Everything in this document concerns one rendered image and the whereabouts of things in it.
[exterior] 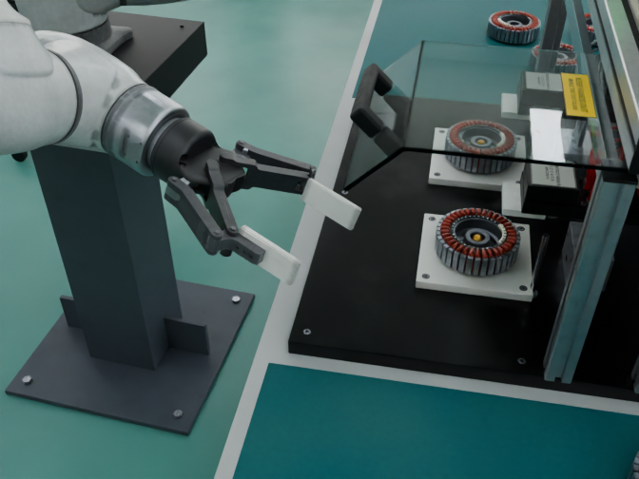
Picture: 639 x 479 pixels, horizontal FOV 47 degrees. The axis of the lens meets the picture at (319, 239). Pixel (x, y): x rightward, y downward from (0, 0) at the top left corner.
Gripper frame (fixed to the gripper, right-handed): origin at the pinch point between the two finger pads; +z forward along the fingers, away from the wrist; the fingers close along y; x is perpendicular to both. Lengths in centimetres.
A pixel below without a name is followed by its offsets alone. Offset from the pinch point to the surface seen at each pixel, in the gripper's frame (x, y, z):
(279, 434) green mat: -20.2, 7.6, 6.6
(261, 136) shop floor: -92, -158, -82
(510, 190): 2.0, -28.2, 12.9
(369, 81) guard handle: 13.2, -11.3, -5.0
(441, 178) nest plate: -8.6, -42.1, 2.2
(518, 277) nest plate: -7.0, -25.6, 19.8
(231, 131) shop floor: -95, -156, -93
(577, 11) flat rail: 21, -47, 8
